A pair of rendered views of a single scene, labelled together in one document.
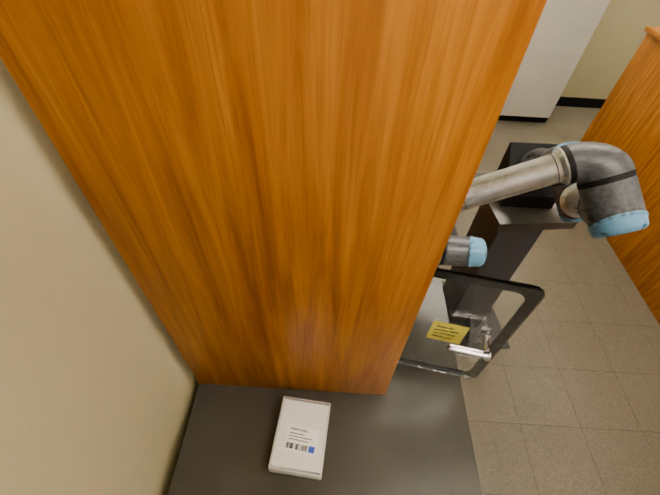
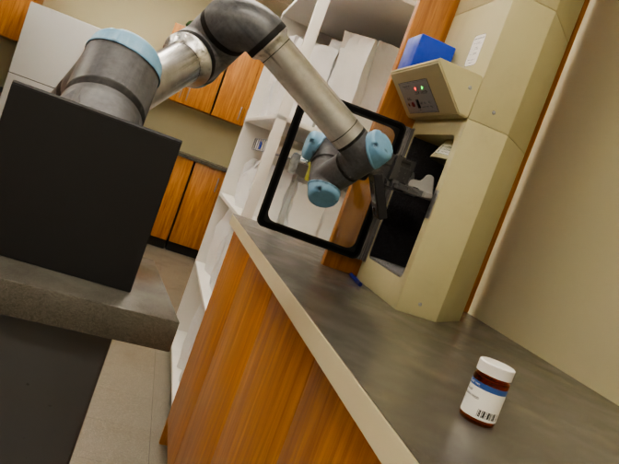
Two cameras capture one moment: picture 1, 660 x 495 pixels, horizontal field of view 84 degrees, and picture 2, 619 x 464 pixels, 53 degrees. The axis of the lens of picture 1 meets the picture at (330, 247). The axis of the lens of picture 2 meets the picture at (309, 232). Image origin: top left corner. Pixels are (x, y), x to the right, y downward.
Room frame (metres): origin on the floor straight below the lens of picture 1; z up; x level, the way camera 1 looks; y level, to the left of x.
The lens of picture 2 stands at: (2.09, -0.70, 1.15)
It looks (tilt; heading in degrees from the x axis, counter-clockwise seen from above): 4 degrees down; 165
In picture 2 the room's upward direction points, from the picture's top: 20 degrees clockwise
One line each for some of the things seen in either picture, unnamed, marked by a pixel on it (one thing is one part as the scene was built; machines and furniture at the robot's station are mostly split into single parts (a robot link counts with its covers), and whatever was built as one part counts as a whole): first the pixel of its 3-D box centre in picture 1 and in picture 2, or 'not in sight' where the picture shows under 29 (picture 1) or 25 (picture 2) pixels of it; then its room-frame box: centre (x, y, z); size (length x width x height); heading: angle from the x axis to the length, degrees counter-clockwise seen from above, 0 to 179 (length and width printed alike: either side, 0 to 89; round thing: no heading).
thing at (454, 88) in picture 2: not in sight; (426, 92); (0.59, -0.13, 1.46); 0.32 x 0.11 x 0.10; 0
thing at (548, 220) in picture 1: (520, 199); (45, 269); (1.20, -0.79, 0.92); 0.32 x 0.32 x 0.04; 7
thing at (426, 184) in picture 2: not in sight; (427, 186); (0.67, -0.07, 1.24); 0.09 x 0.03 x 0.06; 55
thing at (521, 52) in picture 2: not in sight; (468, 168); (0.59, 0.05, 1.33); 0.32 x 0.25 x 0.77; 0
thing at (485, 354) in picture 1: (469, 345); not in sight; (0.37, -0.31, 1.20); 0.10 x 0.05 x 0.03; 80
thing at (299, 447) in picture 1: (301, 435); not in sight; (0.24, 0.04, 0.96); 0.16 x 0.12 x 0.04; 175
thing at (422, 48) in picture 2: not in sight; (426, 59); (0.50, -0.13, 1.56); 0.10 x 0.10 x 0.09; 0
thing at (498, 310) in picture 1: (434, 328); (331, 174); (0.41, -0.24, 1.19); 0.30 x 0.01 x 0.40; 80
